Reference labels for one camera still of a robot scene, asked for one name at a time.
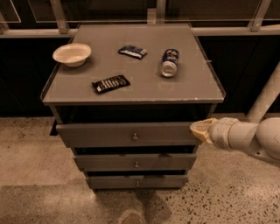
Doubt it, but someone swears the grey bottom drawer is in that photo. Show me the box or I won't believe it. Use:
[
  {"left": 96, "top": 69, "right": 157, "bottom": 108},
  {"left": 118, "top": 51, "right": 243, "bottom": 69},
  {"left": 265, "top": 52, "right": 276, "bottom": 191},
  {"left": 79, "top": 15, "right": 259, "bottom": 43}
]
[{"left": 87, "top": 175, "right": 188, "bottom": 189}]

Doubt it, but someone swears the white bowl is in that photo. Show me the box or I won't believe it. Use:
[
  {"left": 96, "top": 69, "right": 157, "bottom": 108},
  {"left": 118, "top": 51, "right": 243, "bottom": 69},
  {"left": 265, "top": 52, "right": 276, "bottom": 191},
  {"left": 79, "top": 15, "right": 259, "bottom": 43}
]
[{"left": 52, "top": 43, "right": 91, "bottom": 67}]

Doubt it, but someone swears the metal railing frame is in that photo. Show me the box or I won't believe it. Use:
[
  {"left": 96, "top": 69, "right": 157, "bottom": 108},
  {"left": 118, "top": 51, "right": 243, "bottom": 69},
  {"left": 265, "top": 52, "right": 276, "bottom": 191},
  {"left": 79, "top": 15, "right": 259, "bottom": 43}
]
[{"left": 0, "top": 0, "right": 280, "bottom": 39}]

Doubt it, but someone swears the grey drawer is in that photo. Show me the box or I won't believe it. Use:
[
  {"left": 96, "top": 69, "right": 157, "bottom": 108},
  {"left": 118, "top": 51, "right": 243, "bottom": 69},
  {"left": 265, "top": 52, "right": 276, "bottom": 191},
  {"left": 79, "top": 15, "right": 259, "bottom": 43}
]
[
  {"left": 87, "top": 175, "right": 188, "bottom": 189},
  {"left": 56, "top": 122, "right": 200, "bottom": 148},
  {"left": 74, "top": 153, "right": 196, "bottom": 172}
]

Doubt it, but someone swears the black chocolate bar wrapper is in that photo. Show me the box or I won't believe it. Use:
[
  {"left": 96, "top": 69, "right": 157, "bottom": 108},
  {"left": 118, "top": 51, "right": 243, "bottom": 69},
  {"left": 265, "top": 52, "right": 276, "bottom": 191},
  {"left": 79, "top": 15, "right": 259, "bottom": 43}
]
[{"left": 92, "top": 74, "right": 130, "bottom": 94}]

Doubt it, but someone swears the grey middle drawer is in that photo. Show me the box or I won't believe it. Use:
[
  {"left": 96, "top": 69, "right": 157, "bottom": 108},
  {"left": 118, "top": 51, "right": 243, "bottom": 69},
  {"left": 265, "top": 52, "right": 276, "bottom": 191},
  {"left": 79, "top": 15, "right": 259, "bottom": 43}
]
[{"left": 74, "top": 153, "right": 196, "bottom": 172}]

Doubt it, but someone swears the blue snack packet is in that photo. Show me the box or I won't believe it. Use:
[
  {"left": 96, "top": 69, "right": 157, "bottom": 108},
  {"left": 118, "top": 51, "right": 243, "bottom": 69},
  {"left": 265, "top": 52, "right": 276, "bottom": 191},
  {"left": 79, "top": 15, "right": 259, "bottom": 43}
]
[{"left": 118, "top": 45, "right": 147, "bottom": 59}]

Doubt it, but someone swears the grey top drawer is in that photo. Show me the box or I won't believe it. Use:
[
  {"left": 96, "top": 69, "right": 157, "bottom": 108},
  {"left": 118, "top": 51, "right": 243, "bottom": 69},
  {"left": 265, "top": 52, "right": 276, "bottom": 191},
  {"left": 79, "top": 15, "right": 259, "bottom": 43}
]
[{"left": 56, "top": 122, "right": 200, "bottom": 148}]

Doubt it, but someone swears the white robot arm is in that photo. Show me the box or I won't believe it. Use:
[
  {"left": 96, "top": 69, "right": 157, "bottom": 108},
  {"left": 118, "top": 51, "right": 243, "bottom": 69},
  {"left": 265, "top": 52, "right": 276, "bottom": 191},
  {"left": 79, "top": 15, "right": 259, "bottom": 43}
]
[{"left": 190, "top": 62, "right": 280, "bottom": 166}]

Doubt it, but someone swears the grey drawer cabinet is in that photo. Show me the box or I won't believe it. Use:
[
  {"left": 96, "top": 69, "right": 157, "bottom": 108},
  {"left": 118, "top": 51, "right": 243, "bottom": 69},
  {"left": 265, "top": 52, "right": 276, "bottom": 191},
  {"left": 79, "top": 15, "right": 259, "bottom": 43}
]
[{"left": 41, "top": 24, "right": 225, "bottom": 180}]

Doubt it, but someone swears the blue soda can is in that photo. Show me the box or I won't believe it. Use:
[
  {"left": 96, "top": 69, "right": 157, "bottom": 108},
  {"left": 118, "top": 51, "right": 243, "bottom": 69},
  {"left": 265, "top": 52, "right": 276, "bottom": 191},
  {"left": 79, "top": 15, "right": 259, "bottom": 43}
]
[{"left": 161, "top": 48, "right": 179, "bottom": 78}]

